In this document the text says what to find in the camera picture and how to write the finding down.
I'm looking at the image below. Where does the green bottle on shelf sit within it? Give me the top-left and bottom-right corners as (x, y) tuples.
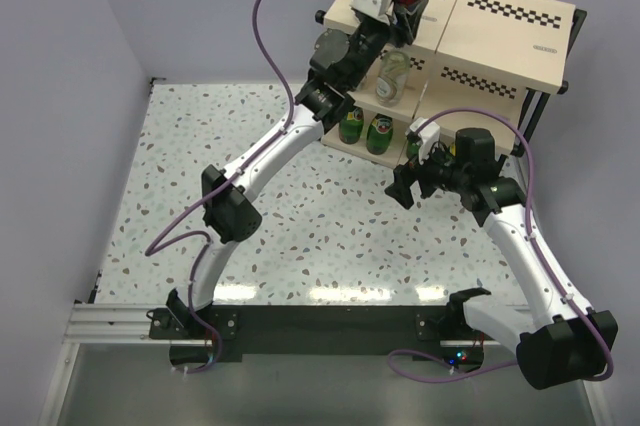
(339, 106), (364, 144)

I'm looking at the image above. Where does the clear bottle green cap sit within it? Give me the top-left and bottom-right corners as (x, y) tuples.
(376, 49), (411, 106)
(356, 72), (370, 92)

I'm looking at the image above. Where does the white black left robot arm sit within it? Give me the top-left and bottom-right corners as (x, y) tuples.
(166, 0), (429, 338)

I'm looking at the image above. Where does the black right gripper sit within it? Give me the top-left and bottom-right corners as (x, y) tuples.
(384, 137), (468, 209)

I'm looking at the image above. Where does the beige three-tier shelf unit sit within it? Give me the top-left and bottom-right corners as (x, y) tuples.
(321, 0), (587, 168)

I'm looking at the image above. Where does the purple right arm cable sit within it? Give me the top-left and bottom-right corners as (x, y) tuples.
(387, 106), (615, 380)

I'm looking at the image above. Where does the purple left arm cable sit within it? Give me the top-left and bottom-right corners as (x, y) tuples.
(146, 0), (356, 377)

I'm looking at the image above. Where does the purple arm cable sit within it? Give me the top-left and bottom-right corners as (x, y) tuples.
(146, 0), (356, 377)
(387, 106), (615, 380)

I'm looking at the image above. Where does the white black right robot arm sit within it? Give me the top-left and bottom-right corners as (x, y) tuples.
(385, 118), (618, 390)

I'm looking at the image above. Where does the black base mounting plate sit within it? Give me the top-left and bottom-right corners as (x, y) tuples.
(146, 305), (487, 372)

